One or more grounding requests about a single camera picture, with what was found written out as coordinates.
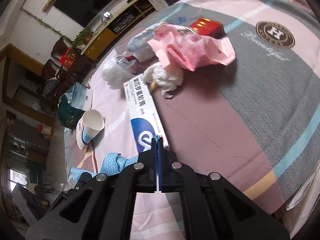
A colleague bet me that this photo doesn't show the dark green gift bag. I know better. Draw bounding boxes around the dark green gift bag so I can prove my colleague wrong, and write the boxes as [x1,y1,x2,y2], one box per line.
[57,82,93,129]

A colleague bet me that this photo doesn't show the white plastic bag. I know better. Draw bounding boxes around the white plastic bag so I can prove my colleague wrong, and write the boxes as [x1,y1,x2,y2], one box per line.
[101,55,142,90]

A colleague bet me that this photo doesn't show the pink plastic wrapper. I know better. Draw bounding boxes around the pink plastic wrapper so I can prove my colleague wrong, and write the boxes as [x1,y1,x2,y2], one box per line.
[148,24,235,72]

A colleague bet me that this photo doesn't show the plaid pastel tablecloth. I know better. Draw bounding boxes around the plaid pastel tablecloth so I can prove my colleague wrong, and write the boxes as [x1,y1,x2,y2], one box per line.
[63,0,320,240]

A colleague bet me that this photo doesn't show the red cigarette box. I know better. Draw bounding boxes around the red cigarette box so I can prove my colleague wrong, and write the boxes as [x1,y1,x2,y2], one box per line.
[189,17,225,38]

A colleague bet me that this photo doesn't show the striped paper cup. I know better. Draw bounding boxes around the striped paper cup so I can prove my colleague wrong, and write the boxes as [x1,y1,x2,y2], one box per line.
[76,109,105,150]

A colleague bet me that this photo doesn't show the clear crumpled plastic wrapper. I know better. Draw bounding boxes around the clear crumpled plastic wrapper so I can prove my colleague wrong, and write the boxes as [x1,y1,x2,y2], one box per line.
[126,17,190,55]

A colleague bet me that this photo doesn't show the potted green plant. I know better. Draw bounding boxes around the potted green plant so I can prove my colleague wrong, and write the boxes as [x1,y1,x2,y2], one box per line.
[72,28,93,48]

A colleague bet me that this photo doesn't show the wooden tv cabinet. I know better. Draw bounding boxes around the wooden tv cabinet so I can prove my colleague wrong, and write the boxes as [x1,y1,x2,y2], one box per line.
[81,0,155,61]

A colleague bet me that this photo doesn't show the white tissue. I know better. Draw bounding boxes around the white tissue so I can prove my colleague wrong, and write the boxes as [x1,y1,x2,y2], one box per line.
[144,62,184,99]

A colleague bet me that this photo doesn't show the white ointment box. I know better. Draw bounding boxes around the white ointment box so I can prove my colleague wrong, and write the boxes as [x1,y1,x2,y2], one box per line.
[124,74,169,153]

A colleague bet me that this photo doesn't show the red gift box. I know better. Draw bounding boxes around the red gift box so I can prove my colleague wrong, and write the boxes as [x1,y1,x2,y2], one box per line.
[59,47,80,69]

